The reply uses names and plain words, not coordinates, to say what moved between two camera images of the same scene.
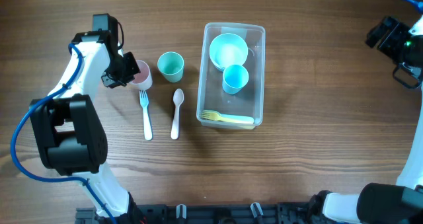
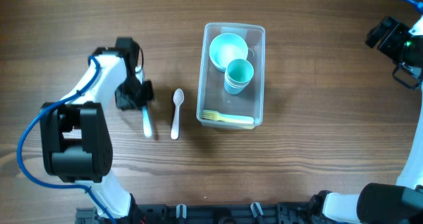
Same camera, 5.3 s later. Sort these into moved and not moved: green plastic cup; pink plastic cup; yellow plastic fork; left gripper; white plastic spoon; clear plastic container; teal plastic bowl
Moved: green plastic cup; left gripper; pink plastic cup
Not moved: yellow plastic fork; teal plastic bowl; clear plastic container; white plastic spoon
